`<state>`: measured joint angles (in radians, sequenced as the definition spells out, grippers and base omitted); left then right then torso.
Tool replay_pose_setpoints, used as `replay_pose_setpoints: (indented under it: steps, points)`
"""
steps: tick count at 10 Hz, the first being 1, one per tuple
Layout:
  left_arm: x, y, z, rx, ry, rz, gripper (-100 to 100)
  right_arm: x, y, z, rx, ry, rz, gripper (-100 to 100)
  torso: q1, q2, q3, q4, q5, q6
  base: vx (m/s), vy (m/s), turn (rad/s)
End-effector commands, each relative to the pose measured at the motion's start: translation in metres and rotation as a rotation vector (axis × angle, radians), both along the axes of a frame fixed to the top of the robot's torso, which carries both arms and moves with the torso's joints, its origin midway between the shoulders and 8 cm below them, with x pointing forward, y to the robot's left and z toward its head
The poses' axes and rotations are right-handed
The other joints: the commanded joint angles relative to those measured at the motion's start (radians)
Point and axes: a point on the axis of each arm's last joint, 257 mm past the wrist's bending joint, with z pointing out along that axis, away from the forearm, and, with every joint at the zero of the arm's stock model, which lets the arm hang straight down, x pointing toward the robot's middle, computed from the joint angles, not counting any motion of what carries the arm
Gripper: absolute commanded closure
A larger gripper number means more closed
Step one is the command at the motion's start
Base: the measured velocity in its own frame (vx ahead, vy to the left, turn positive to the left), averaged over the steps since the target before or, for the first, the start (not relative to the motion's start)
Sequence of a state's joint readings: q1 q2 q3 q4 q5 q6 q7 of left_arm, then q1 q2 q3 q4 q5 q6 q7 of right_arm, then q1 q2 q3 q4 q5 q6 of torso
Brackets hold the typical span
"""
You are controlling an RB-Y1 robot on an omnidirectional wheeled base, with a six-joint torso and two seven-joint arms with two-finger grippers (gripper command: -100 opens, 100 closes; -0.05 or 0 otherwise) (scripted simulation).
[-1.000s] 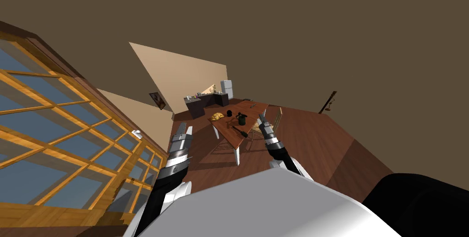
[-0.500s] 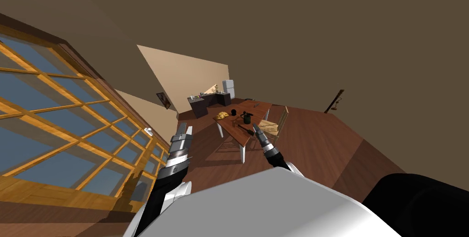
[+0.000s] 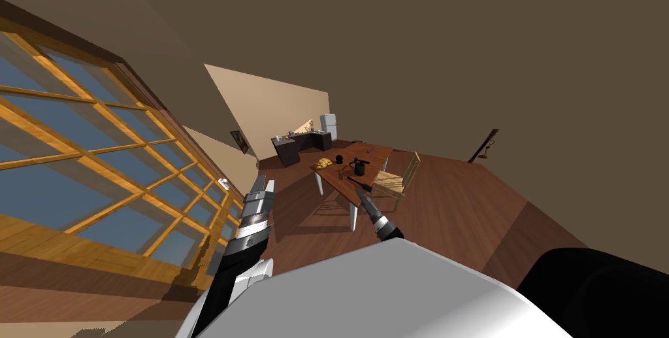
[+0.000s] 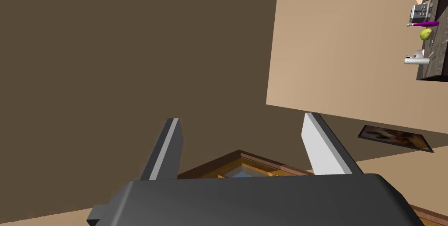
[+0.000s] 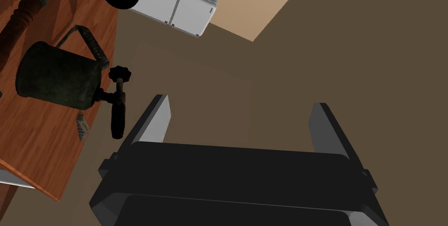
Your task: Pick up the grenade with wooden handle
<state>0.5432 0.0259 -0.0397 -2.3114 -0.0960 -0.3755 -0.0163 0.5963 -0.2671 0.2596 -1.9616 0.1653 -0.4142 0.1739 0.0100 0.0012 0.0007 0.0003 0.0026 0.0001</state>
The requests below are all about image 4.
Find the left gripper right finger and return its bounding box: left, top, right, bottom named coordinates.
left=301, top=112, right=364, bottom=176

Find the dark framed wall picture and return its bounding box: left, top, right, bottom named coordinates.
left=357, top=125, right=435, bottom=153

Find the brown wooden framed window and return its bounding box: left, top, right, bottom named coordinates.
left=176, top=150, right=448, bottom=226

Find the silver cylindrical appliance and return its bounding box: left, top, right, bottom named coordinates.
left=404, top=49, right=431, bottom=66

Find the purple eggplant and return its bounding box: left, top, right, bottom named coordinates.
left=406, top=21, right=440, bottom=28

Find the dark wooden counter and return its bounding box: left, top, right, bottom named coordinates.
left=416, top=0, right=448, bottom=82

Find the silver toaster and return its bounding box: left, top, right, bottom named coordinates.
left=409, top=3, right=432, bottom=24

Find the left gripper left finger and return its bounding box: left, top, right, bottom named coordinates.
left=140, top=117, right=184, bottom=181

